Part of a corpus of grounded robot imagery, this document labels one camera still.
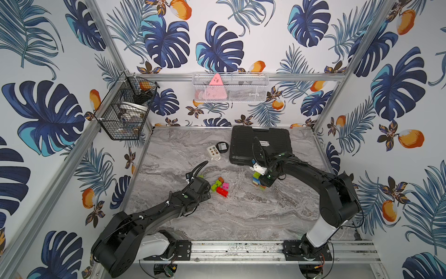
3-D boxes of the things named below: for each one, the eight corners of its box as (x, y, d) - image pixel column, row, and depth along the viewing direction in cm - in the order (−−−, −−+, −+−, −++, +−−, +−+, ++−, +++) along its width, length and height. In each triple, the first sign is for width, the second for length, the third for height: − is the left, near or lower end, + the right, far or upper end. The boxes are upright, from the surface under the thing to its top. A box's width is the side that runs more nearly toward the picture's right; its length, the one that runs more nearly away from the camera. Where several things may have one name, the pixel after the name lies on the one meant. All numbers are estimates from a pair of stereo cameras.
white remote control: (213, 162, 105) (212, 159, 103) (206, 151, 111) (205, 148, 108) (221, 158, 107) (221, 155, 104) (214, 148, 112) (214, 144, 110)
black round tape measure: (220, 154, 110) (220, 151, 108) (215, 146, 114) (215, 143, 112) (229, 150, 112) (230, 148, 109) (225, 143, 116) (225, 140, 114)
